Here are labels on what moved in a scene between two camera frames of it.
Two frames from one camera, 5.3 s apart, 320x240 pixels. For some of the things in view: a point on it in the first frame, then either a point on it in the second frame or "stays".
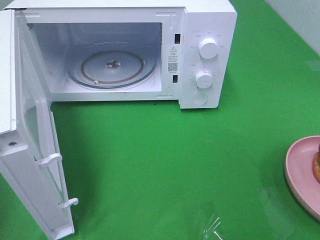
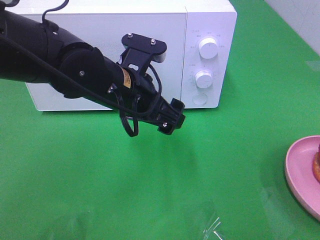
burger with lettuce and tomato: (316, 165) stays
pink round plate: (299, 174) stays
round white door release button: (199, 99) stays
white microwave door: (32, 204) -> (104, 32)
